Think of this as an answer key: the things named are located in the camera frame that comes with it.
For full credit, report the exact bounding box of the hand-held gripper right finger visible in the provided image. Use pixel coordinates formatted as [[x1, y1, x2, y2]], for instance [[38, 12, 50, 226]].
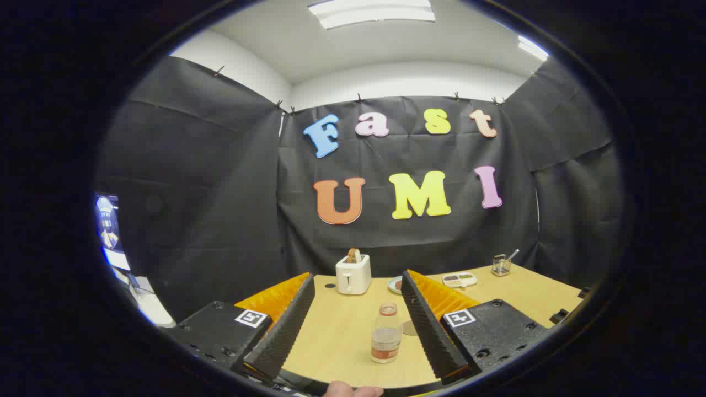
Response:
[[401, 269, 552, 385]]

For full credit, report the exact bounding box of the clear plastic juice bottle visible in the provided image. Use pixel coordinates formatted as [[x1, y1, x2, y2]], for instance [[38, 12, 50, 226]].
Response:
[[371, 302, 403, 364]]

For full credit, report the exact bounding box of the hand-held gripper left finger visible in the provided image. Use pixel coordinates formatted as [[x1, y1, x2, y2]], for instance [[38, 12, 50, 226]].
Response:
[[165, 272, 316, 387]]

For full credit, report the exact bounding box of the computer monitor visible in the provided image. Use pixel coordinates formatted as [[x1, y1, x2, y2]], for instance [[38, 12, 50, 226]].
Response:
[[95, 192, 132, 272]]

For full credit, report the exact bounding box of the white side desk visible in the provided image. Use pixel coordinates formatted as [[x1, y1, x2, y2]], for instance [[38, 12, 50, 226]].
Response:
[[113, 267, 177, 329]]

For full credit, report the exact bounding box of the white divided tray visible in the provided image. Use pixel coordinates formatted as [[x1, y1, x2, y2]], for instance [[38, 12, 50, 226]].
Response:
[[441, 272, 478, 288]]

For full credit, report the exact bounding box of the ceiling light panel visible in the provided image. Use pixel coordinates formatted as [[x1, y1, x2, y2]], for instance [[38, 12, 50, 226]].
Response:
[[308, 0, 436, 30], [517, 35, 550, 61]]

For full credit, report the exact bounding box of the wooden table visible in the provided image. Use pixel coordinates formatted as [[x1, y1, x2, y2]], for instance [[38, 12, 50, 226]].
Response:
[[237, 264, 585, 389]]

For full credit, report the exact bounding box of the white toaster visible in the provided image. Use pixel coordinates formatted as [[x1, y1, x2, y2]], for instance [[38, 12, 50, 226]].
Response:
[[335, 255, 372, 296]]

